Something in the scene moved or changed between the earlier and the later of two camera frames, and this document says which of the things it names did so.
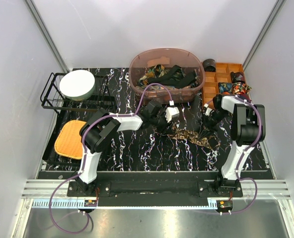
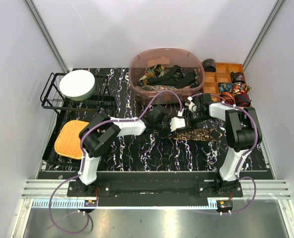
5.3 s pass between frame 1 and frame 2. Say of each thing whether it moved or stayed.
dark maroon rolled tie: stayed
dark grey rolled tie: stayed
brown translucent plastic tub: stayed
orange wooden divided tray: stayed
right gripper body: moved
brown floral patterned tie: moved
